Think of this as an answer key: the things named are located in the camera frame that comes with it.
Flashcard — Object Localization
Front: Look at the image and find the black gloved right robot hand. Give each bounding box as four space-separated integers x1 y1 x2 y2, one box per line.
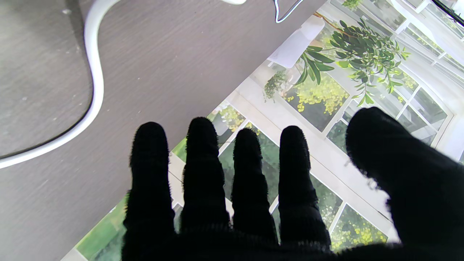
121 107 464 261

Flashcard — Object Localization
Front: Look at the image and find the printed garden window backdrop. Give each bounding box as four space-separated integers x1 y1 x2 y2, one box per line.
62 0 464 261

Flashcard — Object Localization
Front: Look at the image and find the light blue USB cable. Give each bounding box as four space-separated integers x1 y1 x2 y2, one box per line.
274 0 305 23

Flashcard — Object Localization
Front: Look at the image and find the black backdrop frame pole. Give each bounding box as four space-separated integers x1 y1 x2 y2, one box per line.
431 0 464 28

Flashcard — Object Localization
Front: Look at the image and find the white power cord with plug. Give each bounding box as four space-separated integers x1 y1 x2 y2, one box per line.
0 0 247 169

